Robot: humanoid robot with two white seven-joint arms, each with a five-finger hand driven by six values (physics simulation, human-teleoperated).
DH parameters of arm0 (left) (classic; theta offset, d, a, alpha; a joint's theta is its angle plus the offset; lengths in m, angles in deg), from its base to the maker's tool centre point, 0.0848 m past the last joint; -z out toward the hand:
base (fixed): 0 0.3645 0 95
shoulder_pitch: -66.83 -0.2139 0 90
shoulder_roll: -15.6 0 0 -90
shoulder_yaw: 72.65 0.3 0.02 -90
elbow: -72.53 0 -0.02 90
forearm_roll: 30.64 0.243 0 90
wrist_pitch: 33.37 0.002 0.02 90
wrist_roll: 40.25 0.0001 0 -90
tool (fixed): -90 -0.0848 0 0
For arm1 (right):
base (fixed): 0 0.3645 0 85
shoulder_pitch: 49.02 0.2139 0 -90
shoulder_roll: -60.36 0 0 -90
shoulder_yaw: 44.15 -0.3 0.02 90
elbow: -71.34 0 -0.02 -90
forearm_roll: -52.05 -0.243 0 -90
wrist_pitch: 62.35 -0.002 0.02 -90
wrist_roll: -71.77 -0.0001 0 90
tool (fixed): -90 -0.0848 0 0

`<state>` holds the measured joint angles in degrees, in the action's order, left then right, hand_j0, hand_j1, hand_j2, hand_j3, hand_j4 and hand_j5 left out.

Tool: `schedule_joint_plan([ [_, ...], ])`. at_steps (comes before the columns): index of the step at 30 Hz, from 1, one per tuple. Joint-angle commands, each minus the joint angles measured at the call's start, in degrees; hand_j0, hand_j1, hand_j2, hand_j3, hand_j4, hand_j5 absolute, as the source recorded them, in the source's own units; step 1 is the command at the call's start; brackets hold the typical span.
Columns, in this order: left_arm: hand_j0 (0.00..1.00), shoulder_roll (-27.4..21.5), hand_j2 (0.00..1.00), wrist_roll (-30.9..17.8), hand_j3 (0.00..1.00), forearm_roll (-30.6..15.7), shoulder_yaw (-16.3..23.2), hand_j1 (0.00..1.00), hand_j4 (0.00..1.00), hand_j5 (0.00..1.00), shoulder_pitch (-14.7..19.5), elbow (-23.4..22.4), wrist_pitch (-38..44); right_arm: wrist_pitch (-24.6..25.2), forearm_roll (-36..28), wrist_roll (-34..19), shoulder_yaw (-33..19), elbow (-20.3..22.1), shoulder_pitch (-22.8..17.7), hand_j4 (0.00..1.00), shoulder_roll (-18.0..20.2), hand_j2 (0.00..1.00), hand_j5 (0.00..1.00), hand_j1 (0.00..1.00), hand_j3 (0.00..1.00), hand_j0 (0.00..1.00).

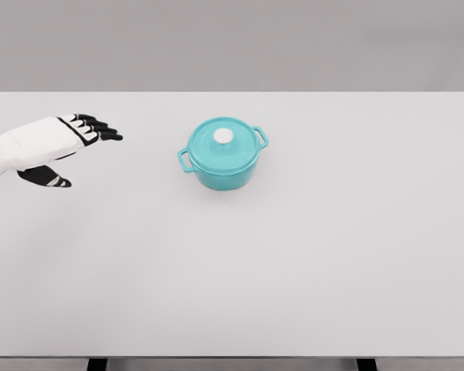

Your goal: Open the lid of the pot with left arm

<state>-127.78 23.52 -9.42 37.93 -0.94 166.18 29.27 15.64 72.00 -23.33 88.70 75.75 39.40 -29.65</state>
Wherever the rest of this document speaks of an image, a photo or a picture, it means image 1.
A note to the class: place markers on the teal pot lid white knob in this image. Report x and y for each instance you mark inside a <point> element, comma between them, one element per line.
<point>221,147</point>

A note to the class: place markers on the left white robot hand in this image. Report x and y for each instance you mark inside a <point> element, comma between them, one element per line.
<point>48,141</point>

